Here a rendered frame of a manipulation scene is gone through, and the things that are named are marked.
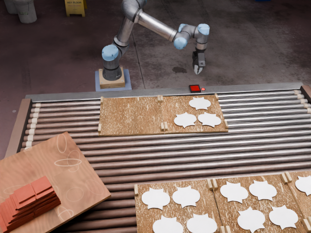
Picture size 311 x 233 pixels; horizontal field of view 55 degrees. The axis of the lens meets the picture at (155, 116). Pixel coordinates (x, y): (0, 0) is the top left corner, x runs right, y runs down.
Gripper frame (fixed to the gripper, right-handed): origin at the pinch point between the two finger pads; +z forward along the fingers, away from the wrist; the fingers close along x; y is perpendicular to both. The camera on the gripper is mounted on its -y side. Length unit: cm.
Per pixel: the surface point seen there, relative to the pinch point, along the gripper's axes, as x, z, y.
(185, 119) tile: 14.0, 11.5, -33.7
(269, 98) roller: -53, 15, -14
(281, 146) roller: -42, 15, -59
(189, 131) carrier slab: 13.4, 12.6, -43.5
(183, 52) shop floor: -37, 106, 196
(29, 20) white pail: 191, 102, 294
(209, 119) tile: -2.0, 11.6, -35.4
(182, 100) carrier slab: 12.4, 12.6, -13.7
